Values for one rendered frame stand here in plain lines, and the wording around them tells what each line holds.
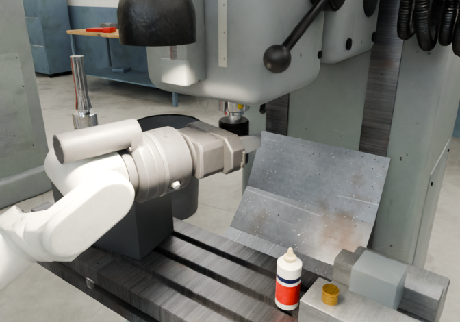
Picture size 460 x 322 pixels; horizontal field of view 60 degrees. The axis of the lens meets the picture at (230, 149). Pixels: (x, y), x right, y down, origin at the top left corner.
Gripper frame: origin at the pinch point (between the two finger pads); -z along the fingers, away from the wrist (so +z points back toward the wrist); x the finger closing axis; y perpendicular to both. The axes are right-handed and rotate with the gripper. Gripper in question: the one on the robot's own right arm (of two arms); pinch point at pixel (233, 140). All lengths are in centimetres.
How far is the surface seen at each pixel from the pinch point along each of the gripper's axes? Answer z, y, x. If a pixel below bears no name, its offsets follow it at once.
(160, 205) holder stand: 2.4, 19.2, 19.9
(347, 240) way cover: -28.6, 28.4, -4.7
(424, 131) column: -41.4, 4.8, -11.3
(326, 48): -12.1, -13.5, -6.9
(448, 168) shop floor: -315, 122, 75
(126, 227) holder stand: 10.5, 20.9, 19.3
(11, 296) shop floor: 17, 123, 152
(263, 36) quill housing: 5.4, -16.7, -11.0
